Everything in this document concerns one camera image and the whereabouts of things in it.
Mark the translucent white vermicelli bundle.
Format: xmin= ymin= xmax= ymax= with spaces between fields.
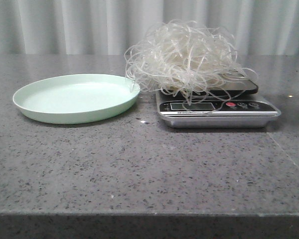
xmin=125 ymin=20 xmax=251 ymax=112

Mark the light green round plate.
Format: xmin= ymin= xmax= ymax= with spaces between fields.
xmin=13 ymin=74 xmax=140 ymax=124

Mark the black and silver kitchen scale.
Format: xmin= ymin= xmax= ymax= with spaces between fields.
xmin=156 ymin=71 xmax=281 ymax=128

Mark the white pleated curtain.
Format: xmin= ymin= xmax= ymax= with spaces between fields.
xmin=0 ymin=0 xmax=299 ymax=55

